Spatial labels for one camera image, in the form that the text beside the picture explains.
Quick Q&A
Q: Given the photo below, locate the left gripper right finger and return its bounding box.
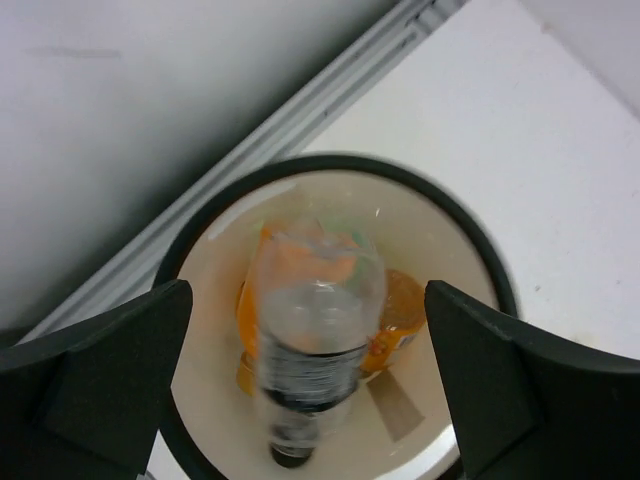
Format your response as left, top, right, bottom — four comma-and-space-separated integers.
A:
425, 281, 639, 479

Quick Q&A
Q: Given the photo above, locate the green plastic bottle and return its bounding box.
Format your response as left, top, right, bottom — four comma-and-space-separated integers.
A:
311, 217, 371, 285

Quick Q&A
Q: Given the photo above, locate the aluminium left side rail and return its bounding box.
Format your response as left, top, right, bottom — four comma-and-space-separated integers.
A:
22, 0, 464, 342

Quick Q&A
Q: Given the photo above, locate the orange juice bottle barcode label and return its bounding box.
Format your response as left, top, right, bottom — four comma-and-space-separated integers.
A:
233, 222, 359, 396

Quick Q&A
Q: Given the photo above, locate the orange juice bottle floral label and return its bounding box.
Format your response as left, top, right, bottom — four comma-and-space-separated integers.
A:
360, 269, 426, 378

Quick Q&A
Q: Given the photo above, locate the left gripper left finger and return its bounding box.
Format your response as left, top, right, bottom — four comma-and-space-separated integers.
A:
1, 280, 193, 479

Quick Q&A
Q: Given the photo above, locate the clear bottle black label front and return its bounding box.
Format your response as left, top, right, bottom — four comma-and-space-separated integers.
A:
254, 232, 386, 469

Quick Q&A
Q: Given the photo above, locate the white bin with black rim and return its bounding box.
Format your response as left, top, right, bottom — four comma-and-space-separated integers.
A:
156, 153, 518, 479

